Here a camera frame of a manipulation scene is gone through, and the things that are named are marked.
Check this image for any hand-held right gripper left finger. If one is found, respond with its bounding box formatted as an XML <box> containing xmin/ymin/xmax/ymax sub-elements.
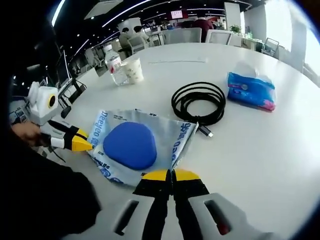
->
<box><xmin>113</xmin><ymin>168</ymin><xmax>173</xmax><ymax>240</ymax></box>

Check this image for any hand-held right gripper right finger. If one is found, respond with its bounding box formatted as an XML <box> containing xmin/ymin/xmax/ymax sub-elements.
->
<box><xmin>172</xmin><ymin>168</ymin><xmax>251</xmax><ymax>240</ymax></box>

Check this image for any silver wet wipes pack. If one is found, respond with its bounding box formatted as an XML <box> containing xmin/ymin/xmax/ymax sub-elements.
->
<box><xmin>86</xmin><ymin>107</ymin><xmax>200</xmax><ymax>188</ymax></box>

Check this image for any clear plastic water bottle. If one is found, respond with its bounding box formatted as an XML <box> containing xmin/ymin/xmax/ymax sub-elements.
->
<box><xmin>103</xmin><ymin>44</ymin><xmax>130</xmax><ymax>86</ymax></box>

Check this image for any white paper cup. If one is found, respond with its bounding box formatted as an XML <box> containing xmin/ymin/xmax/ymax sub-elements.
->
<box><xmin>123</xmin><ymin>57</ymin><xmax>145</xmax><ymax>85</ymax></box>

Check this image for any blue tissue pack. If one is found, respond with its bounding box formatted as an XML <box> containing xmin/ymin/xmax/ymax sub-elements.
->
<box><xmin>226</xmin><ymin>60</ymin><xmax>277</xmax><ymax>112</ymax></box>

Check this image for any person's left hand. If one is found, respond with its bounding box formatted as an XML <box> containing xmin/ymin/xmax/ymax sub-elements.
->
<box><xmin>11</xmin><ymin>121</ymin><xmax>51</xmax><ymax>149</ymax></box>

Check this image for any black stand base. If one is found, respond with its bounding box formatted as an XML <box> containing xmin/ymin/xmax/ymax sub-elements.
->
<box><xmin>61</xmin><ymin>106</ymin><xmax>73</xmax><ymax>119</ymax></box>

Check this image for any dark computer monitor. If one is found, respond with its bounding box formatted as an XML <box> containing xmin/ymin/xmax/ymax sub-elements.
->
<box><xmin>56</xmin><ymin>48</ymin><xmax>72</xmax><ymax>87</ymax></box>

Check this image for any person's black clothing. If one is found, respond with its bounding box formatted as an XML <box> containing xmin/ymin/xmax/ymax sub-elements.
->
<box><xmin>9</xmin><ymin>144</ymin><xmax>102</xmax><ymax>240</ymax></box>

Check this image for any ceiling air conditioner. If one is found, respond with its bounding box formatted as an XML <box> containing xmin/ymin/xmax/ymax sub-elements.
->
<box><xmin>83</xmin><ymin>0</ymin><xmax>125</xmax><ymax>20</ymax></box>

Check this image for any white table socket strip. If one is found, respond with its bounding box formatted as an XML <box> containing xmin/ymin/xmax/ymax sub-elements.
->
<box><xmin>147</xmin><ymin>57</ymin><xmax>208</xmax><ymax>65</ymax></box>

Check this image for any grey mesh office chair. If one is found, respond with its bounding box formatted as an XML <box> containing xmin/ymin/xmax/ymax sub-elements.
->
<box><xmin>161</xmin><ymin>27</ymin><xmax>203</xmax><ymax>46</ymax></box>

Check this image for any white mesh office chair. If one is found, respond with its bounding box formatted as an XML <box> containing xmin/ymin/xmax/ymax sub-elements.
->
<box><xmin>204</xmin><ymin>29</ymin><xmax>233</xmax><ymax>46</ymax></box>

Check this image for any green potted plant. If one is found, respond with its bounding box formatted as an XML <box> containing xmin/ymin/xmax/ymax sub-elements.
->
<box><xmin>229</xmin><ymin>24</ymin><xmax>243</xmax><ymax>35</ymax></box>

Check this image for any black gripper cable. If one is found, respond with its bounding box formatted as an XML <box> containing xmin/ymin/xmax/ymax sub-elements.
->
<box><xmin>49</xmin><ymin>147</ymin><xmax>67</xmax><ymax>163</ymax></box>

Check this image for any red wall screen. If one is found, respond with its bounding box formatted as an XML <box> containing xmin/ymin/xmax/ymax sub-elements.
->
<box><xmin>170</xmin><ymin>9</ymin><xmax>190</xmax><ymax>20</ymax></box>

